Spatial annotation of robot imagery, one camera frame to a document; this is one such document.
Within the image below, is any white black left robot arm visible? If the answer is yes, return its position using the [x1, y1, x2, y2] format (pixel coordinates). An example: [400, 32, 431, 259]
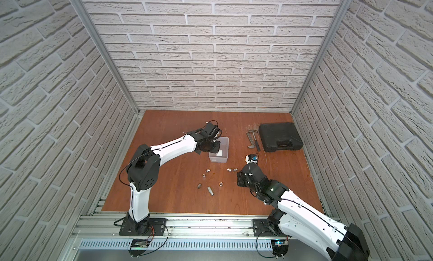
[122, 121, 223, 234]

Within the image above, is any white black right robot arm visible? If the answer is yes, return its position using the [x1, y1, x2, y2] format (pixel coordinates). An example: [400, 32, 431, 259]
[237, 162, 371, 261]

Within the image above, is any translucent plastic storage box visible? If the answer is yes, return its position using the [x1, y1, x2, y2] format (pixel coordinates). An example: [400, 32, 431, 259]
[209, 137, 229, 163]

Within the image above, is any long silver socket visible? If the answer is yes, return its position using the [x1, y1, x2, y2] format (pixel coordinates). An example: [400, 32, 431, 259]
[207, 187, 214, 196]

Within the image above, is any grey pipe wrench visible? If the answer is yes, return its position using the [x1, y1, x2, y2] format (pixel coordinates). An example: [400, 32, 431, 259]
[246, 131, 256, 149]

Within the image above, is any black plastic tool case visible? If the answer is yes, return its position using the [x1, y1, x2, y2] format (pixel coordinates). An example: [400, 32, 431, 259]
[259, 122, 303, 152]

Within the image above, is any right controller board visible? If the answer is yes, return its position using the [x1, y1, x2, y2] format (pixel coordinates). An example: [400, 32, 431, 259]
[271, 240, 289, 258]

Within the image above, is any controller board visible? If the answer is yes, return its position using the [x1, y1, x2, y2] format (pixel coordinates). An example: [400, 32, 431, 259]
[271, 240, 289, 258]
[129, 239, 151, 257]

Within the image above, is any left controller board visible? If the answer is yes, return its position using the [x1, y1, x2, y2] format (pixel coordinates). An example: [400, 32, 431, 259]
[129, 239, 151, 257]

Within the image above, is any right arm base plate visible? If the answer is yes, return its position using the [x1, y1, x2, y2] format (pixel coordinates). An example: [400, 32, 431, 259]
[252, 218, 286, 237]

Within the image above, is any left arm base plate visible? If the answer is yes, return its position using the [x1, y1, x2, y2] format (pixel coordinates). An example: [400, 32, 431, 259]
[119, 218, 167, 237]

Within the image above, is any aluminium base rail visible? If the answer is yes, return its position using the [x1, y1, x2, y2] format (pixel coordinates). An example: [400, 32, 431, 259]
[64, 212, 311, 260]

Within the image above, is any aluminium frame rail left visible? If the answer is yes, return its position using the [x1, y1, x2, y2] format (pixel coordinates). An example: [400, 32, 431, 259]
[52, 113, 143, 261]

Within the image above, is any aluminium frame post left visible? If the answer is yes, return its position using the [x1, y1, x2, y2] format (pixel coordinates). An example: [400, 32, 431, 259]
[69, 0, 140, 115]

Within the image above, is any aluminium frame post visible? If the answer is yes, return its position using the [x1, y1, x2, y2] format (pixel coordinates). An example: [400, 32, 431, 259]
[291, 0, 352, 117]
[69, 0, 140, 115]

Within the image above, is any aluminium frame post right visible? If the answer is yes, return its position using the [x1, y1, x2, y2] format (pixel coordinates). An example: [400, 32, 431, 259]
[291, 0, 352, 117]

